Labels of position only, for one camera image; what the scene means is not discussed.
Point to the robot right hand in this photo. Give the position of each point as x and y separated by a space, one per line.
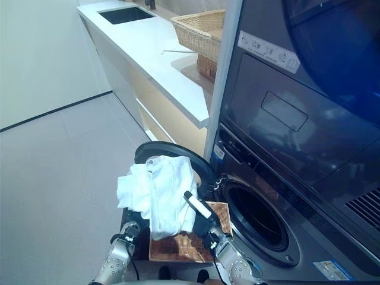
205 224

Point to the white garment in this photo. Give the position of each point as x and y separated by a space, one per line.
166 196

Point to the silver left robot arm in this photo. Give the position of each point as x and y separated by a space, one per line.
115 261

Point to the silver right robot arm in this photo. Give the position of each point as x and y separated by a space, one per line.
237 264

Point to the round washing machine door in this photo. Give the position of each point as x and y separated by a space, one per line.
178 151

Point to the wicker laundry basket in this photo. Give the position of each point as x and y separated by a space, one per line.
184 249

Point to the person's beige trouser leg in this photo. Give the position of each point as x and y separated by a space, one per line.
164 273

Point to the blue QR code sticker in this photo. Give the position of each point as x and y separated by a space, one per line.
218 153

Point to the blue washer control panel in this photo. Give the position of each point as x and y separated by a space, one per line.
237 151

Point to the blue white label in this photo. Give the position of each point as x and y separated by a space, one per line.
332 270

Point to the small brown wicker basket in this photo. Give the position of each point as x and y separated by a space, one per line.
207 66

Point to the white countertop cabinet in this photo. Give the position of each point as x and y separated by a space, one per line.
142 59

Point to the white instruction label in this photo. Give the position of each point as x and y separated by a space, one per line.
267 50

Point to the black skirting strip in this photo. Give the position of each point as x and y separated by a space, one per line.
53 111

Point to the pale wicker basket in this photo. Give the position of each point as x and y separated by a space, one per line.
199 32

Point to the black sink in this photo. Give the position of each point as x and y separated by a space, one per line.
124 15

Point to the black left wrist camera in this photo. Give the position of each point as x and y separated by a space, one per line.
124 238

